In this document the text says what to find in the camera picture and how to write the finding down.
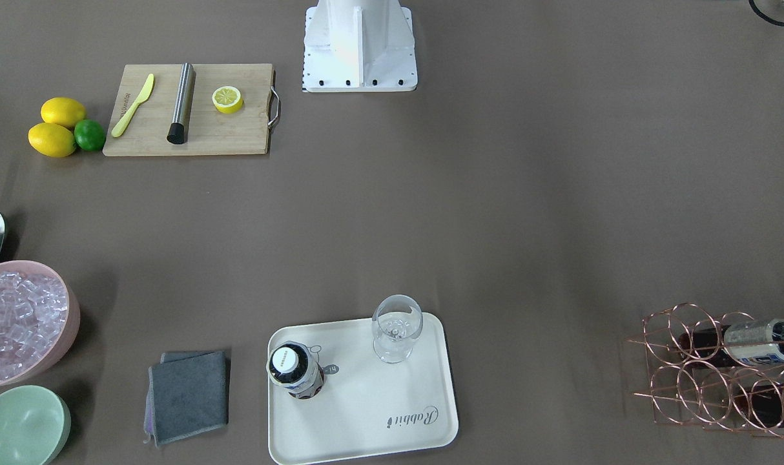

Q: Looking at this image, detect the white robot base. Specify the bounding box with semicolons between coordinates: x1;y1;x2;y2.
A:
302;1;418;92

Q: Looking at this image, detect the tea bottle white cap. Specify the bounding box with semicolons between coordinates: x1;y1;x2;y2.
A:
731;383;784;429
678;318;784;368
266;341;324;400

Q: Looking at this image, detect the half lemon slice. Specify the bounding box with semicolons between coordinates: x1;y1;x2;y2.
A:
211;86;244;114

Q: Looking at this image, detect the clear wine glass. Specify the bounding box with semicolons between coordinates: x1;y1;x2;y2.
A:
372;294;424;364

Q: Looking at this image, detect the pink bowl of ice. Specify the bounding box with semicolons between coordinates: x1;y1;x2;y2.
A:
0;261;80;386

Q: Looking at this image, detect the green lime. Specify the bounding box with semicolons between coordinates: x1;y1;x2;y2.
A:
74;119;107;151

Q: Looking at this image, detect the cream serving tray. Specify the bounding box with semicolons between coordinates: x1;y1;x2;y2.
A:
267;313;459;464

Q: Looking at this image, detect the wooden cutting board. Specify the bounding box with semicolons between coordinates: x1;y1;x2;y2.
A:
103;63;279;157

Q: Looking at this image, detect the copper wire bottle basket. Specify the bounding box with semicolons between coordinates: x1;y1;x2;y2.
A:
628;303;784;439

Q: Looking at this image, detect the green bowl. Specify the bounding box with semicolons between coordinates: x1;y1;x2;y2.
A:
0;385;71;464

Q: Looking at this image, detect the yellow plastic knife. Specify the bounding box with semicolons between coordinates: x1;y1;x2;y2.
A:
111;74;155;138

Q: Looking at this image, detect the yellow lemon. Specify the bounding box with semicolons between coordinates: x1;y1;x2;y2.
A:
40;97;87;130
28;123;77;157

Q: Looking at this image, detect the steel muddler black tip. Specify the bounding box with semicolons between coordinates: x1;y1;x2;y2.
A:
167;63;196;145

